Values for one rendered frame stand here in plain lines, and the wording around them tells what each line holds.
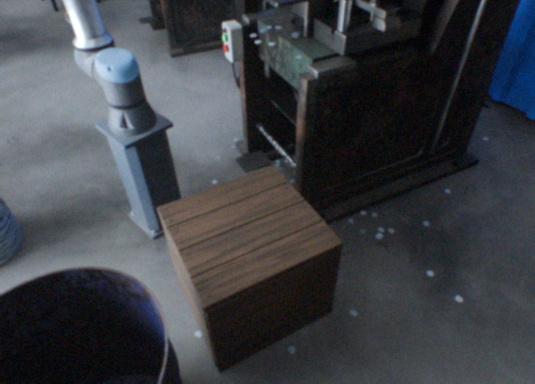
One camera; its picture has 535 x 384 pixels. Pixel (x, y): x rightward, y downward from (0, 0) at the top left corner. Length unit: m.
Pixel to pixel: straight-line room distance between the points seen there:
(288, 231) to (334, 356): 0.42
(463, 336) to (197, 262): 0.85
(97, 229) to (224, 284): 0.84
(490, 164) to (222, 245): 1.40
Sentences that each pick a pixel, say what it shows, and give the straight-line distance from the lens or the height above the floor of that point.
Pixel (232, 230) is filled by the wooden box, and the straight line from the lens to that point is 1.12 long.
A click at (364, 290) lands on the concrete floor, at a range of 1.45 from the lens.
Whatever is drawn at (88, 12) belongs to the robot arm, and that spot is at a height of 0.78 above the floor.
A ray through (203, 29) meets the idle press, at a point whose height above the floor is 0.12.
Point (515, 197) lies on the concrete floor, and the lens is 1.98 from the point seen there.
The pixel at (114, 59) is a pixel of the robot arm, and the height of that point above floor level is 0.68.
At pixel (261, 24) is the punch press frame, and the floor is 0.64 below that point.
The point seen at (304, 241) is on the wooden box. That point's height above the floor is 0.35.
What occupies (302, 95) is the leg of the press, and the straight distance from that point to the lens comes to 1.27.
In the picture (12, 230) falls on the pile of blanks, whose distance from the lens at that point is 1.77.
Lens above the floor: 1.18
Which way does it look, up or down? 42 degrees down
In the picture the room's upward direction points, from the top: 1 degrees counter-clockwise
